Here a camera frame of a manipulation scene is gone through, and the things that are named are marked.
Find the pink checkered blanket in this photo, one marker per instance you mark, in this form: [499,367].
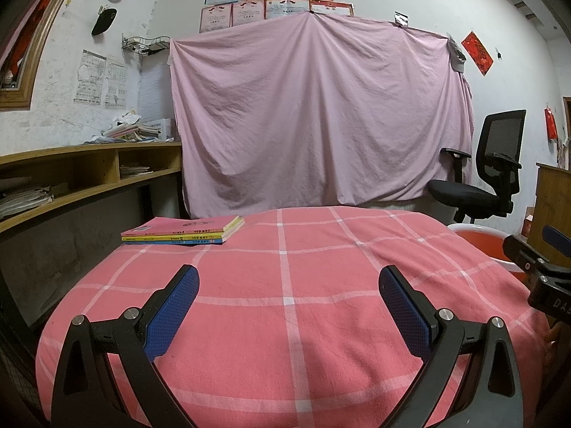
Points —
[290,321]

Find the person's right hand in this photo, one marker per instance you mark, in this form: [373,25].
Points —
[553,339]

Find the orange plastic bucket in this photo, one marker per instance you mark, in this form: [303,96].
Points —
[486,243]

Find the papers in shelf cubby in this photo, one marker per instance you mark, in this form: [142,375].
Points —
[136,170]

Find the red paper wall decoration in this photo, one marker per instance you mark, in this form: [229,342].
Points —
[477,52]

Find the white cardboard box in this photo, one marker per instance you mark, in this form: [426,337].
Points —
[161,128]

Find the large printed wall sheet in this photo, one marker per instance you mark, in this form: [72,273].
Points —
[90,78]

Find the wooden shelf desk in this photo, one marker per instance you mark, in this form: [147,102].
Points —
[89,165]

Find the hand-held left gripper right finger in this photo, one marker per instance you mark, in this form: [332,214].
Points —
[403,310]

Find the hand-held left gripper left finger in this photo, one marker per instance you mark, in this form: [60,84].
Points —
[174,312]

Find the yellow book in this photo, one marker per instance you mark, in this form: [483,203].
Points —
[174,237]

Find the red hanging ornament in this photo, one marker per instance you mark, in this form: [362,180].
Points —
[551,122]

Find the wooden framed mirror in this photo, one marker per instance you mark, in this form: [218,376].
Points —
[38,67]

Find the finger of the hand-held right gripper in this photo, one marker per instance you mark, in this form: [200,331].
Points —
[560,240]
[522,252]

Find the dark framed picture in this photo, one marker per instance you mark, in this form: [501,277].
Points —
[567,118]

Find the small printed wall sheet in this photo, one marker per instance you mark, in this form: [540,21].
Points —
[117,84]

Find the wooden cabinet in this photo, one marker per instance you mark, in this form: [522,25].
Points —
[551,196]

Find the pink hanging cloth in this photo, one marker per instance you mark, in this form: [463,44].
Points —
[312,116]

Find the blue book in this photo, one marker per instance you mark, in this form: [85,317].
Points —
[174,242]

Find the black office chair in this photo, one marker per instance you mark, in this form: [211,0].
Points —
[464,196]

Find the stack of papers in cubby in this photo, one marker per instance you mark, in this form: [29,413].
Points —
[24,200]

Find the pile of papers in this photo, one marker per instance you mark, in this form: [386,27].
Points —
[127,133]

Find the pink book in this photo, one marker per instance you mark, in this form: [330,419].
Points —
[187,225]

